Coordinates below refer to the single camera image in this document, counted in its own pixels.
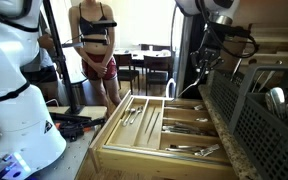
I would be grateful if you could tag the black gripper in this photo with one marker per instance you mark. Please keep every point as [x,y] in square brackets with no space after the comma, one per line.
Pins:
[209,50]

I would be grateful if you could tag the silver spoon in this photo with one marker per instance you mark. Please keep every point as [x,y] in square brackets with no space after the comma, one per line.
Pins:
[200,75]

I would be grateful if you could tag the forks in rear compartment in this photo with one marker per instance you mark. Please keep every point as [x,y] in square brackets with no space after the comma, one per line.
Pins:
[198,107]

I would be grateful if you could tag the forks in compartment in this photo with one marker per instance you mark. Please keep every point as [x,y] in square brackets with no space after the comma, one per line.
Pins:
[198,107]
[195,150]

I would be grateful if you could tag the spoon in drawer compartment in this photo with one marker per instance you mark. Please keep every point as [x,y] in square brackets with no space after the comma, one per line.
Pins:
[201,120]

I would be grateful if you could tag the knives in middle compartment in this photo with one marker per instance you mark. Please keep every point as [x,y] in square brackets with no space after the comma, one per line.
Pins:
[187,129]

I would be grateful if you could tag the chopstick in drawer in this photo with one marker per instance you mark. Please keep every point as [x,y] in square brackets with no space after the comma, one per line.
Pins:
[153,127]
[150,119]

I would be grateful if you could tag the spoons in rack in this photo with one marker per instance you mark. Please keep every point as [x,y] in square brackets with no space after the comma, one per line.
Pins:
[277,104]

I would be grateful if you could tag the forks in front compartment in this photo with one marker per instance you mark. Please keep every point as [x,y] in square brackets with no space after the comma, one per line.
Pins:
[195,150]

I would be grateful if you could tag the wooden cutlery drawer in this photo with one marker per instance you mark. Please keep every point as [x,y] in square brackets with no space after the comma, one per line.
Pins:
[125,148]

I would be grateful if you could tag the grey cutlery rack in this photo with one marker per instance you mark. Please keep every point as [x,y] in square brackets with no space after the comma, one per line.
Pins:
[262,135]

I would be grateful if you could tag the dining chair right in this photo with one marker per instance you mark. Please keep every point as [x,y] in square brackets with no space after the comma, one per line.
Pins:
[158,70]

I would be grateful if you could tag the dining chair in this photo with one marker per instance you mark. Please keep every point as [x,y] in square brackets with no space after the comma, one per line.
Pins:
[125,71]
[158,70]

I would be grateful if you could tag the dining table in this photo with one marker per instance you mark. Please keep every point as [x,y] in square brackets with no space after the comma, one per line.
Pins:
[140,54]

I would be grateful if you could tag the dining chair left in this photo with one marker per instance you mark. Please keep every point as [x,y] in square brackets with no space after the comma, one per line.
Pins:
[125,71]

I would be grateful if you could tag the person in red shorts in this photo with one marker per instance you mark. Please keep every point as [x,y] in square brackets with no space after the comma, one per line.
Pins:
[98,62]

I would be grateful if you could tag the black tripod pole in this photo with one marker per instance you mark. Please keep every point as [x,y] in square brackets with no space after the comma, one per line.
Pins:
[74,108]

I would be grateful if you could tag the person in grey shirt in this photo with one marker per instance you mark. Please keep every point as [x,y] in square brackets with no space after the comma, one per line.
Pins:
[41,71]

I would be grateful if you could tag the white perforated robot table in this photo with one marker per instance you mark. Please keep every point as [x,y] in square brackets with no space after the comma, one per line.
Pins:
[67,166]

